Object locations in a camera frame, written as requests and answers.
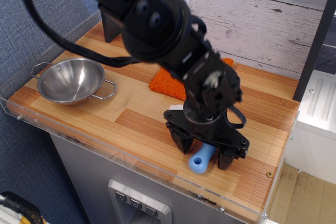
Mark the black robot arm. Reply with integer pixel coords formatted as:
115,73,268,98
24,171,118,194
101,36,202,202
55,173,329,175
97,0,249,169

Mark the dark frame post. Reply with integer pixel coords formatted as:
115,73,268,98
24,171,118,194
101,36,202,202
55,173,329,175
292,0,335,102
100,8,121,43

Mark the black and yellow object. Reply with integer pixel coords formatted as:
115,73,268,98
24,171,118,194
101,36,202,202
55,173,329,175
1,191,47,223

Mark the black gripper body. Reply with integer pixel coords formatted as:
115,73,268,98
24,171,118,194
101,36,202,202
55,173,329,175
164,105,249,159

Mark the orange red cloth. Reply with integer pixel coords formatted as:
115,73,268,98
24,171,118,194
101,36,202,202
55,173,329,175
149,58,235,101

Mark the toy salmon sushi piece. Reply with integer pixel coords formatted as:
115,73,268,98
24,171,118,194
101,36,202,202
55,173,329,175
169,104,183,110

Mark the silver dispenser button panel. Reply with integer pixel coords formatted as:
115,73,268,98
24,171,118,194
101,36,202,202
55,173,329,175
108,179,173,223

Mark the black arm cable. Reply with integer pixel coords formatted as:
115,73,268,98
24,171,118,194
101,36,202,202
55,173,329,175
14,0,140,69

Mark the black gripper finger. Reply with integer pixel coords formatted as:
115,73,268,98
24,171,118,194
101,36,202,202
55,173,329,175
218,147,236,169
170,128,194,154

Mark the dark right frame post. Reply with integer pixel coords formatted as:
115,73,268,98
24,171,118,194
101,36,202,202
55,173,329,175
292,0,335,102

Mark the grey toy fridge cabinet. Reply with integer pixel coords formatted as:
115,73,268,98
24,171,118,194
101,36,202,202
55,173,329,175
51,135,240,223

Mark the clear acrylic table guard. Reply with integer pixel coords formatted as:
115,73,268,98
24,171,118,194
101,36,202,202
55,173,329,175
1,9,298,223

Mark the blue and grey spoon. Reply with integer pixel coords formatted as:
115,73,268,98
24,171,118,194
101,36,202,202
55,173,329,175
188,143,216,174

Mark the dark left frame post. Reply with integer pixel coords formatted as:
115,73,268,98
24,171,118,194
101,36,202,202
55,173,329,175
100,8,121,43

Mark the white ribbed side counter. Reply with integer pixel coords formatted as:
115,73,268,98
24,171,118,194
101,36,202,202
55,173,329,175
285,70,335,184

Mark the stainless steel bowl with handles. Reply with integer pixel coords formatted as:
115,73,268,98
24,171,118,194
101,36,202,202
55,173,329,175
30,58,117,105

